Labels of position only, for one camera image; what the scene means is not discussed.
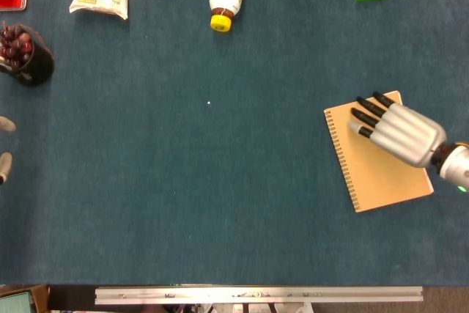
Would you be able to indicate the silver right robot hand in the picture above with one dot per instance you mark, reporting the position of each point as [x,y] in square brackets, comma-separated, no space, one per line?
[410,133]

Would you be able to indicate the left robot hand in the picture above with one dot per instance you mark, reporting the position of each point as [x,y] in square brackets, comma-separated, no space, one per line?
[5,123]

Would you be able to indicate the yellow spiral notebook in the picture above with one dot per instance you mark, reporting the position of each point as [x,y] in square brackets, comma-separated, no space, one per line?
[384,181]

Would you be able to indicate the black mesh cup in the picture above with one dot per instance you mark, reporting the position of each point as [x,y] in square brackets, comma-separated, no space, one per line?
[40,67]

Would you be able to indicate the dark red grapes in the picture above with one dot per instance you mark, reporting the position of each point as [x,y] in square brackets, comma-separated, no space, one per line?
[14,45]

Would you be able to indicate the green screen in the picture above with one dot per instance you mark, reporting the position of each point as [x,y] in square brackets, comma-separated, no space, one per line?
[14,302]

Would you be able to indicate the aluminium rail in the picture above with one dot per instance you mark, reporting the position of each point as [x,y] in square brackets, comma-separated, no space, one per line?
[256,295]

